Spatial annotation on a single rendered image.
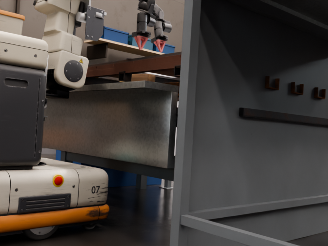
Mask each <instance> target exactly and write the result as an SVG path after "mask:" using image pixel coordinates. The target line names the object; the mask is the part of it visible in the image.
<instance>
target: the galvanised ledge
mask: <svg viewBox="0 0 328 246"><path fill-rule="evenodd" d="M178 91H179V86H176V85H170V84H165V83H158V82H150V81H135V82H116V83H103V84H91V85H84V86H83V87H82V88H79V89H75V90H71V91H69V95H70V96H77V95H101V94H125V93H149V92H178Z"/></svg>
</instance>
